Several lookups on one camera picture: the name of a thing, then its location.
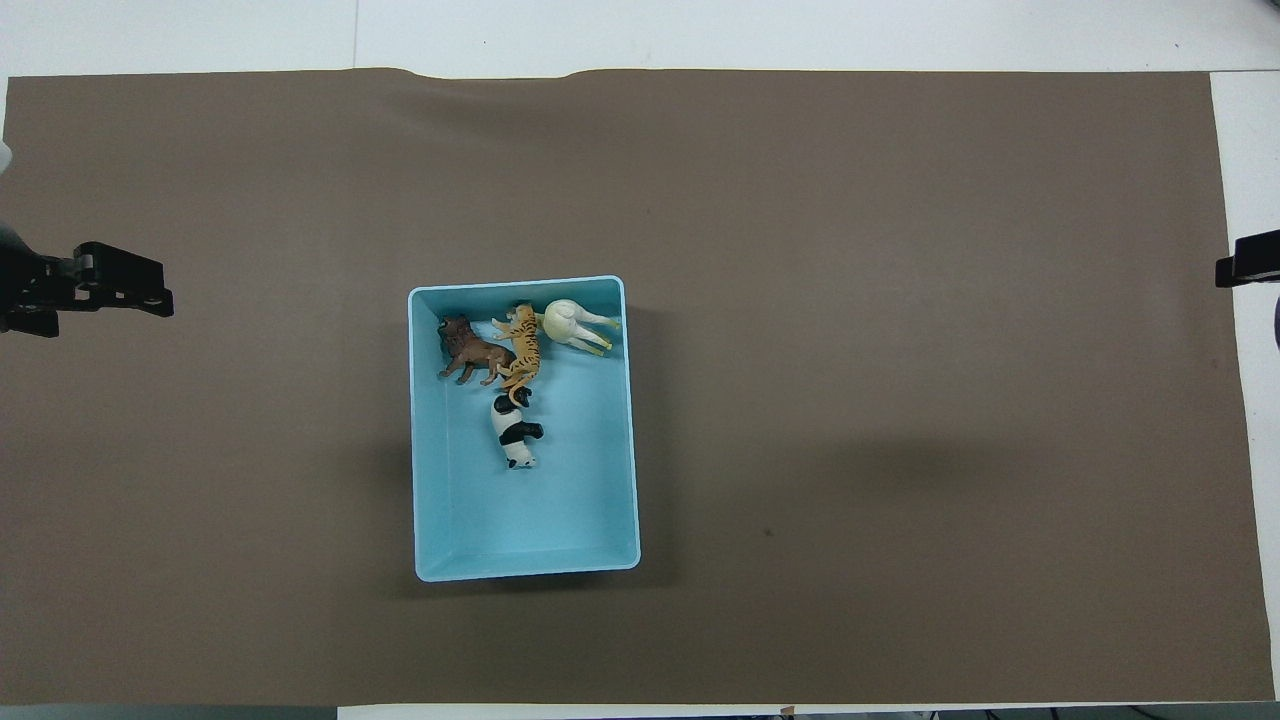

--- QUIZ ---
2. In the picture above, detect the black and white panda toy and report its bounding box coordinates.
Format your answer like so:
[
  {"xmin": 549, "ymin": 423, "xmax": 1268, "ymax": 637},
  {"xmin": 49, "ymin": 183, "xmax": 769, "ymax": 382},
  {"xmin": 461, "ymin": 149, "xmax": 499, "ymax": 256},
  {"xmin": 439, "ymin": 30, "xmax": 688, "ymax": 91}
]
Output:
[{"xmin": 489, "ymin": 387, "xmax": 547, "ymax": 470}]

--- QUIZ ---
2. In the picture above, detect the cream horse toy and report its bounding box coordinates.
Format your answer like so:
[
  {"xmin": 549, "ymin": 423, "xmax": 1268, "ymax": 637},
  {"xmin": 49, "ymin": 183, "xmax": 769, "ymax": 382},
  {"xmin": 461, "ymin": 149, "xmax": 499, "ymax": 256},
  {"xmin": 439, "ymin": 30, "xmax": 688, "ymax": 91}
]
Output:
[{"xmin": 540, "ymin": 298, "xmax": 623, "ymax": 357}]

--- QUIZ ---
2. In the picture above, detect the orange striped tiger toy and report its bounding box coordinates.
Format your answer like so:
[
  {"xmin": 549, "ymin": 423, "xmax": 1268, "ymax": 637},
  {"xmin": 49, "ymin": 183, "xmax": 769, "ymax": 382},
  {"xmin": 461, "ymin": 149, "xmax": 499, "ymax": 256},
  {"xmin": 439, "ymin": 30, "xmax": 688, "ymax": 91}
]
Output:
[{"xmin": 490, "ymin": 302, "xmax": 543, "ymax": 407}]

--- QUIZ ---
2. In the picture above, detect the light blue storage box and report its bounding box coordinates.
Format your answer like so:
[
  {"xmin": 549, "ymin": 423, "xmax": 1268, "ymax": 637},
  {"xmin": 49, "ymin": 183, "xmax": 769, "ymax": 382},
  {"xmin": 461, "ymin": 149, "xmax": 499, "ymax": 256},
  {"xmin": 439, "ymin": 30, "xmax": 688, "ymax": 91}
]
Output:
[{"xmin": 407, "ymin": 275, "xmax": 643, "ymax": 583}]

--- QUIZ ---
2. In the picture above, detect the brown table mat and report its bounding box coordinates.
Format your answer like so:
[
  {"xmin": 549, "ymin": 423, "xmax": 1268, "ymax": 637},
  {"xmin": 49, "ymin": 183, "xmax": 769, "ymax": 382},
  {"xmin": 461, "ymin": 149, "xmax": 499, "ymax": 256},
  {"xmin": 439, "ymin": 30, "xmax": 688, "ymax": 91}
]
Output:
[{"xmin": 0, "ymin": 67, "xmax": 1277, "ymax": 707}]

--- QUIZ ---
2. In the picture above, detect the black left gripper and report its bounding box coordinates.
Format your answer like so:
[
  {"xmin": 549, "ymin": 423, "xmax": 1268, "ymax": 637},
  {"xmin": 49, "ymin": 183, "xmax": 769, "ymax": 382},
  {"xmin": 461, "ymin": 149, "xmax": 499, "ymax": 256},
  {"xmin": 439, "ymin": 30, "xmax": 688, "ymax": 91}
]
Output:
[{"xmin": 0, "ymin": 241, "xmax": 175, "ymax": 337}]

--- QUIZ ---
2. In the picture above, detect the brown lion toy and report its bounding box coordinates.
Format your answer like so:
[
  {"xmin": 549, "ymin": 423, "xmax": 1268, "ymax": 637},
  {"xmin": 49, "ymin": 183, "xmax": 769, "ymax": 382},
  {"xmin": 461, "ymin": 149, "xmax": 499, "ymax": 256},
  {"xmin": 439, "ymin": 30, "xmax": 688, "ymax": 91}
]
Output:
[{"xmin": 436, "ymin": 314, "xmax": 517, "ymax": 388}]

